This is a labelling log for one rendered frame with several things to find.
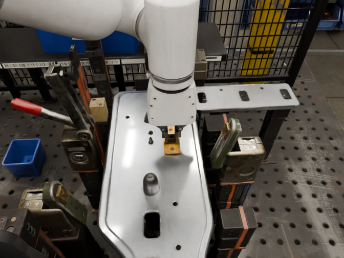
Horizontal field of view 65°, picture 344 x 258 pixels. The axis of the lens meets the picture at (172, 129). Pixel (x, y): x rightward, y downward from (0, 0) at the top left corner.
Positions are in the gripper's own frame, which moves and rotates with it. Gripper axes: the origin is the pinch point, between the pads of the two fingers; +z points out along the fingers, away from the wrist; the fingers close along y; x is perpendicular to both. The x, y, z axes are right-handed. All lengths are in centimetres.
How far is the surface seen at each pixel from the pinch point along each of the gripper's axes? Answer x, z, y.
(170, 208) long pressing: -17.4, 2.8, -1.3
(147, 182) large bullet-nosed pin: -13.8, -1.3, -5.5
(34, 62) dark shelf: 32, 1, -40
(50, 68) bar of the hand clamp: 0.4, -18.5, -21.8
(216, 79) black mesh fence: 55, 27, 24
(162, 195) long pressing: -14.5, 2.8, -2.7
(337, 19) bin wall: 150, 48, 137
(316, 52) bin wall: 171, 90, 147
